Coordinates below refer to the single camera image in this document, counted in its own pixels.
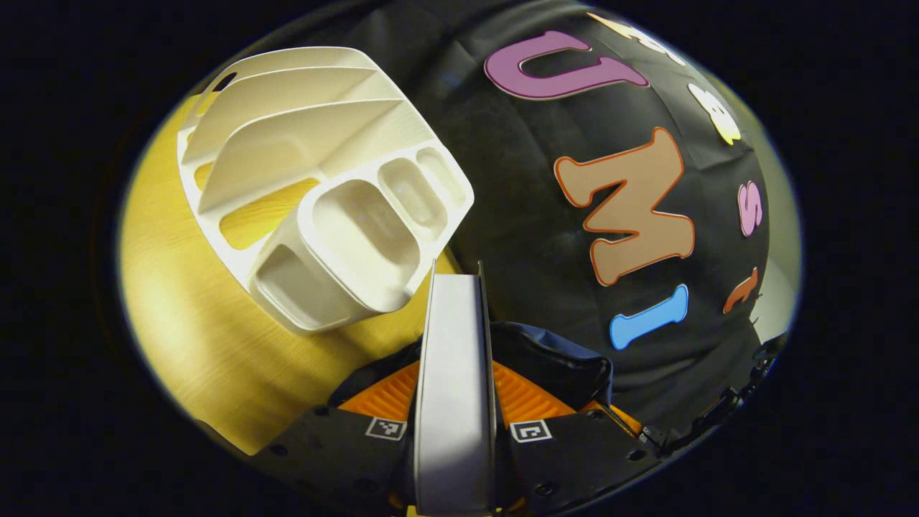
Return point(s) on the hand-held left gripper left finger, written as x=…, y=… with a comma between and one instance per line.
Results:
x=344, y=452

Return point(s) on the white plastic bookshelf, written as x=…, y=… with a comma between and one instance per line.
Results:
x=344, y=215

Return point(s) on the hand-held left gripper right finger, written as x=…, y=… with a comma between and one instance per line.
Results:
x=574, y=459

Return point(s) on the black backdrop cloth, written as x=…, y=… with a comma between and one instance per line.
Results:
x=517, y=237

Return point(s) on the blue schoolbag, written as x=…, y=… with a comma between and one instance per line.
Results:
x=553, y=366

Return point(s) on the dark grey book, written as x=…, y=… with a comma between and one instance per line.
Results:
x=454, y=373

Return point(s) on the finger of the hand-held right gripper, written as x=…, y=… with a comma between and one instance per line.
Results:
x=617, y=418

